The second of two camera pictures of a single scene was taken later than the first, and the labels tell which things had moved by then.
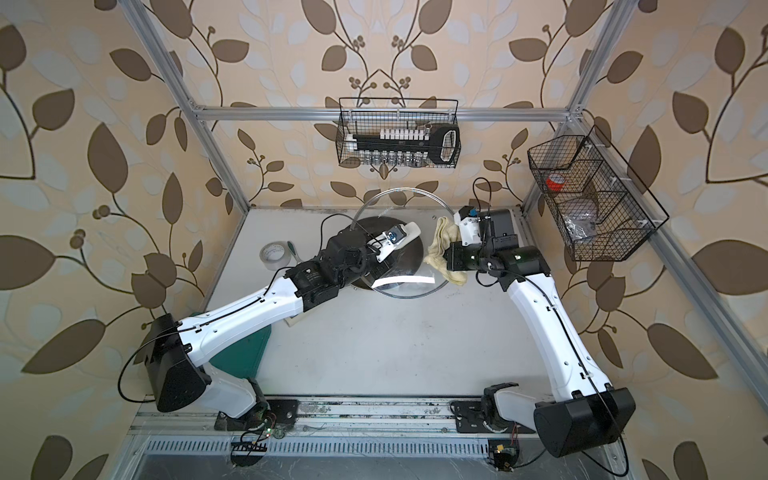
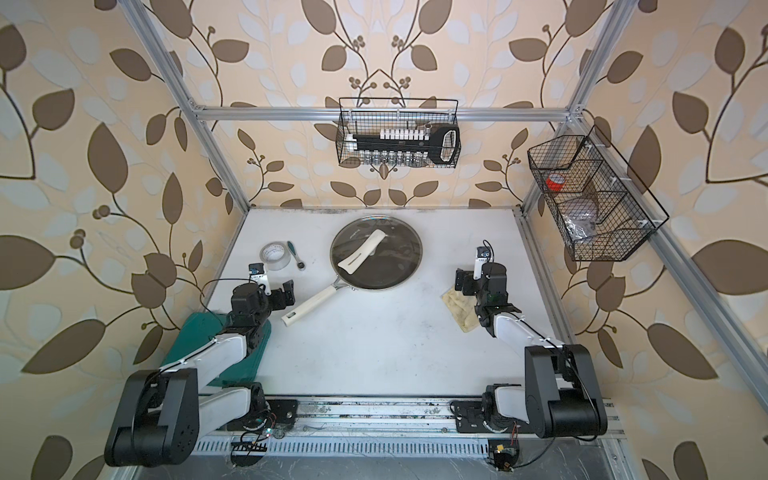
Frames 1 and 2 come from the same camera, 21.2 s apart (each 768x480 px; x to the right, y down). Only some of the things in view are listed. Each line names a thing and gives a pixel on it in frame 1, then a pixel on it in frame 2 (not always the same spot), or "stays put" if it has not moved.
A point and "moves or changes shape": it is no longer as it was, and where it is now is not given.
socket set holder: x=408 y=147 stays put
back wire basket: x=398 y=133 stays put
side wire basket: x=602 y=208 stays put
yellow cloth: x=447 y=233 -> x=463 y=309
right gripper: x=454 y=254 -> x=465 y=277
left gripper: x=381 y=265 -> x=277 y=303
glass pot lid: x=410 y=274 moves or changes shape
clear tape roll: x=275 y=254 stays put
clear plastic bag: x=581 y=226 stays put
